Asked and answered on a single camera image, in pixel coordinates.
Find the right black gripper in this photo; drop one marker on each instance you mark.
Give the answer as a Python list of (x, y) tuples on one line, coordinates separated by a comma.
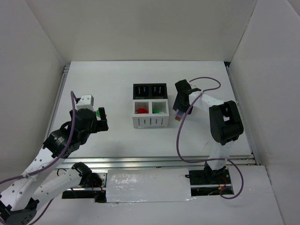
[(182, 101)]

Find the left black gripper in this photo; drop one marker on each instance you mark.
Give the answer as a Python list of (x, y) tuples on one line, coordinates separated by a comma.
[(101, 122)]

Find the red ridged lego brick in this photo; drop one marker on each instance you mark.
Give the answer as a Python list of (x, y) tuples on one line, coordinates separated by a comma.
[(142, 111)]

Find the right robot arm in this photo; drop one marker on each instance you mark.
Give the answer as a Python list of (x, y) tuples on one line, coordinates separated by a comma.
[(225, 125)]

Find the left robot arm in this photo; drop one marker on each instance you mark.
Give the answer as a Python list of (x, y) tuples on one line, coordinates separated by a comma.
[(20, 202)]

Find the white container pair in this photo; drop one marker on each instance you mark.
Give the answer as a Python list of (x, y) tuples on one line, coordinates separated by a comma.
[(150, 120)]

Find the black container pair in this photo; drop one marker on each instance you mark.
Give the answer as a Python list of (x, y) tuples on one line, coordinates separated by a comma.
[(150, 91)]

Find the white foam cover panel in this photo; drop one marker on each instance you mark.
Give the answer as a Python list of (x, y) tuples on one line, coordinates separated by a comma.
[(148, 185)]

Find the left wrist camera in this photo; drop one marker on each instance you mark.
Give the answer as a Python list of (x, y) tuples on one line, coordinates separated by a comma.
[(85, 102)]

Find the aluminium rail frame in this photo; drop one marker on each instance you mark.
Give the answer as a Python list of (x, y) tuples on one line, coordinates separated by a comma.
[(111, 84)]

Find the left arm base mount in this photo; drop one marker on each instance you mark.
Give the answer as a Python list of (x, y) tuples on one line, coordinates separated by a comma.
[(92, 180)]

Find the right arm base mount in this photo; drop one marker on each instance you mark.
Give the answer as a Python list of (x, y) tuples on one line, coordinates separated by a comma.
[(204, 185)]

